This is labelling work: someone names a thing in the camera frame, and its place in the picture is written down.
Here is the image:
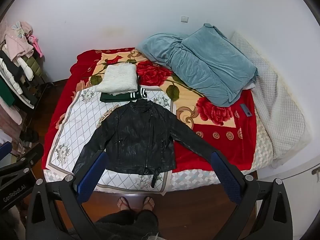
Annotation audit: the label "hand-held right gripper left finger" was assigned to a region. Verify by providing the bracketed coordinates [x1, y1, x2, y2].
[25, 150, 110, 240]

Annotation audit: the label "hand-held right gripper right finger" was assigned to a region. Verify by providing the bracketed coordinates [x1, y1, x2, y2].
[210, 150, 293, 240]

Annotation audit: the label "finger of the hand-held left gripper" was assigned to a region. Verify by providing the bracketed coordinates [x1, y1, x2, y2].
[0, 141, 13, 161]

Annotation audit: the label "black leather jacket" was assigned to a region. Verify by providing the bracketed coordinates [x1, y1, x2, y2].
[72, 99, 218, 188]

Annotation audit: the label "clothes rack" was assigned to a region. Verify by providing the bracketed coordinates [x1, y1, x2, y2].
[0, 21, 54, 145]

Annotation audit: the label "black shoes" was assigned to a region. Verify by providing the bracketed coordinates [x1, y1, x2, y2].
[19, 128, 39, 143]

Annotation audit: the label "person's left foot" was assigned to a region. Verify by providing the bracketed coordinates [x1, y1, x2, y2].
[117, 189, 131, 210]

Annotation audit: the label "person's foot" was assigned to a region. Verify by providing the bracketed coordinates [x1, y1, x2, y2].
[117, 189, 131, 210]
[142, 189, 155, 209]

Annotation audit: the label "red floral blanket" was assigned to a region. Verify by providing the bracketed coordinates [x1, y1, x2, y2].
[41, 47, 258, 174]

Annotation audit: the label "green hanging garment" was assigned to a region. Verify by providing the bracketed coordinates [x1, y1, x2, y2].
[0, 76, 16, 107]

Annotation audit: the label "person's dark trousers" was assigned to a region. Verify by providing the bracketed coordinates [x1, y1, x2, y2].
[94, 209, 160, 240]

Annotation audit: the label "person's right foot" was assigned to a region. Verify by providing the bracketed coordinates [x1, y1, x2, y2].
[142, 189, 155, 209]

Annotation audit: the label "white checked floral cloth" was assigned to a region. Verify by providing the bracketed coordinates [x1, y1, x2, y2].
[46, 86, 177, 197]

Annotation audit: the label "white puffer jacket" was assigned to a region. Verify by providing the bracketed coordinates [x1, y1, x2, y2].
[0, 57, 34, 95]

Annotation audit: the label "folded green striped garment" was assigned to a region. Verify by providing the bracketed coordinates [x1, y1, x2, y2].
[99, 87, 148, 103]

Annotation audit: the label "olive puffer jacket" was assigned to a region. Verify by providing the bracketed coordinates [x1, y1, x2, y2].
[21, 55, 43, 80]

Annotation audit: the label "white quilted bedspread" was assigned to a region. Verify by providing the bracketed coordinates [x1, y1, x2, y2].
[229, 31, 313, 168]

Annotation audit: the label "folded white knitted sweater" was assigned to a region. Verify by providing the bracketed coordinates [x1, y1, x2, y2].
[96, 64, 138, 96]

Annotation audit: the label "pink hanging garment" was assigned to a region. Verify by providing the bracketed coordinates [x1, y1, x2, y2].
[4, 21, 43, 62]

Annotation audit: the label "blue-grey velvet quilt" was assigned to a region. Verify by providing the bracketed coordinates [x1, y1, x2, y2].
[136, 23, 259, 107]

